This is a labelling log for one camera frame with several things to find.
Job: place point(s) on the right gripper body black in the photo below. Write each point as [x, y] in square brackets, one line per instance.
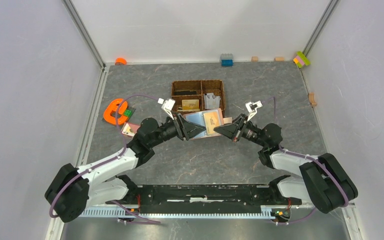
[249, 132]

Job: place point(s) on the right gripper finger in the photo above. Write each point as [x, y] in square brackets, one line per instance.
[229, 130]
[240, 119]

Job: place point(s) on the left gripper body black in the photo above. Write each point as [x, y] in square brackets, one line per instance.
[172, 129]

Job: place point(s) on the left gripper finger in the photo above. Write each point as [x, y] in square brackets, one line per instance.
[191, 130]
[181, 121]

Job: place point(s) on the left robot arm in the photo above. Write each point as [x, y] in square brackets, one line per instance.
[133, 155]

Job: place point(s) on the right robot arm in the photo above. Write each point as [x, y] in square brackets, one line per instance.
[320, 180]

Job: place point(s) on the yellow VIP card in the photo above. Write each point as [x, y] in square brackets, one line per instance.
[190, 105]

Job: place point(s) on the gold card in holder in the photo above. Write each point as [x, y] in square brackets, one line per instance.
[212, 120]

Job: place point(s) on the grey cards in basket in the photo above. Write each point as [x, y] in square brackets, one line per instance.
[211, 101]

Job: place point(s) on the pink picture card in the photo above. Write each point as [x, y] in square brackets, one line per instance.
[129, 129]

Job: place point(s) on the brown woven divided basket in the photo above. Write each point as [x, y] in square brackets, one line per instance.
[202, 87]

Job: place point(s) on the black item in basket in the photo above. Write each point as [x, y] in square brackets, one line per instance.
[186, 93]

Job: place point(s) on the green toy block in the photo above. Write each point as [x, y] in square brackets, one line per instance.
[128, 113]

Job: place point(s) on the blue grey toy bricks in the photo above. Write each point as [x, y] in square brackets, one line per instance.
[226, 59]

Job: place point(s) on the orange tape dispenser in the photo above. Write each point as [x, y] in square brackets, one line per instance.
[117, 105]

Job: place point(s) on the curved tan wooden piece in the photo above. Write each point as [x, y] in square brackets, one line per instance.
[312, 99]

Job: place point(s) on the flat tan wooden block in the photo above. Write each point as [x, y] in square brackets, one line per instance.
[279, 59]

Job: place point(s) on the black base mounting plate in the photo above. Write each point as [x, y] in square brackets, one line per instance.
[204, 198]

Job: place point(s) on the orange round cap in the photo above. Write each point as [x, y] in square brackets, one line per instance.
[120, 61]

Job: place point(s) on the green pink toy bricks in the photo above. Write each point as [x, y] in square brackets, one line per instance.
[301, 60]

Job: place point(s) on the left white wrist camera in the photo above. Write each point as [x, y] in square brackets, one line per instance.
[167, 106]

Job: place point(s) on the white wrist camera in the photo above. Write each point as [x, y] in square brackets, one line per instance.
[167, 106]
[252, 108]

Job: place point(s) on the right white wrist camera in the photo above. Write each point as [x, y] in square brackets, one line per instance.
[252, 108]

